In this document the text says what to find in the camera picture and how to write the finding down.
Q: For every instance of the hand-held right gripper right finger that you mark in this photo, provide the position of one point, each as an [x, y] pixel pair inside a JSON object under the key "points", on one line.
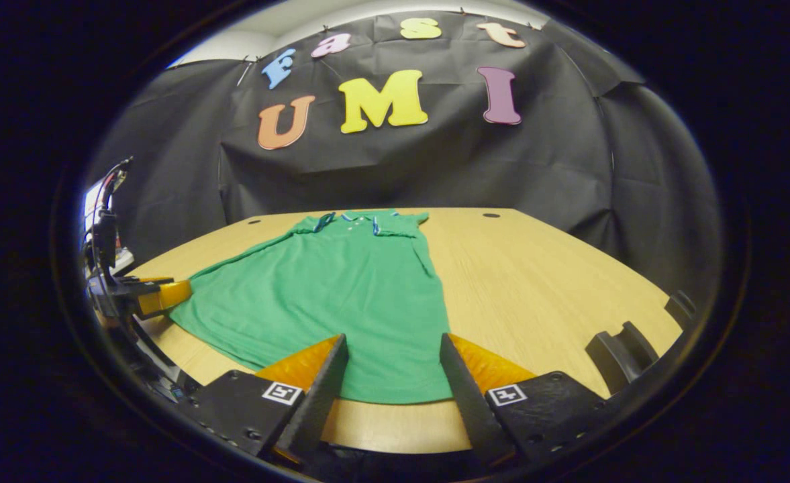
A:
{"points": [[472, 402]]}

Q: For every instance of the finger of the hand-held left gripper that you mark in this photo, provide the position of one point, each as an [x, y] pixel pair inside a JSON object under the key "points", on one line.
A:
{"points": [[166, 296], [146, 280]]}

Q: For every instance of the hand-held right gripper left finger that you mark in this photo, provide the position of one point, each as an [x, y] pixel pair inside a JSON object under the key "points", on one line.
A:
{"points": [[317, 402]]}

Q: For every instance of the green T-shirt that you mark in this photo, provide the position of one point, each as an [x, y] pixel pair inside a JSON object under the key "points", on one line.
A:
{"points": [[327, 302]]}

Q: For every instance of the computer monitor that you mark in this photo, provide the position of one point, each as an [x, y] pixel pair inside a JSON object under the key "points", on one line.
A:
{"points": [[91, 201]]}

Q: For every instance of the black backdrop cloth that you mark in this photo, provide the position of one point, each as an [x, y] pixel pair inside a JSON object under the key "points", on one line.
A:
{"points": [[401, 174]]}

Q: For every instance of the black plastic bracket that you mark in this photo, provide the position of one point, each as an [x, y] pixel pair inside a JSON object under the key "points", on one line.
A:
{"points": [[609, 362]]}

